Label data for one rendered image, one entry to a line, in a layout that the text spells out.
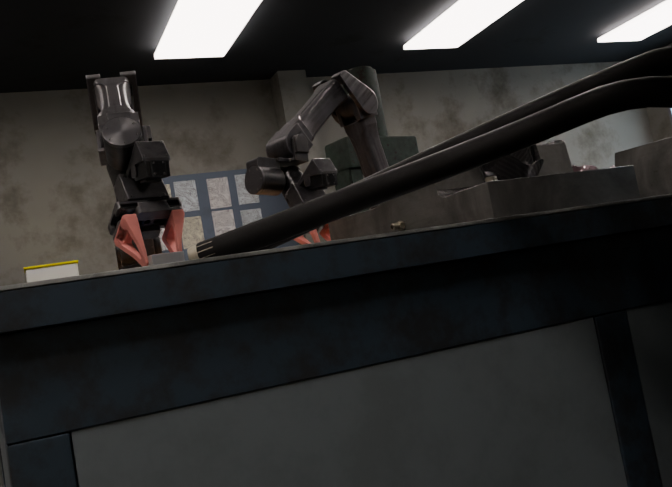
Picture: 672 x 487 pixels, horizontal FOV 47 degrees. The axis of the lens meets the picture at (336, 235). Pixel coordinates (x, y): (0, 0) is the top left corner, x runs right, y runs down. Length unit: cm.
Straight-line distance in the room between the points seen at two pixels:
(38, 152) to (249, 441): 690
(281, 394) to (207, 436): 8
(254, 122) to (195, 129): 61
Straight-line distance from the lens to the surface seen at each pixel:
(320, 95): 171
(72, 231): 744
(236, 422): 74
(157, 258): 115
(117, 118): 123
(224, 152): 782
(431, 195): 114
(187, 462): 74
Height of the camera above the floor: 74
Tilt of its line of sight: 5 degrees up
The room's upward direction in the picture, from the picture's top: 10 degrees counter-clockwise
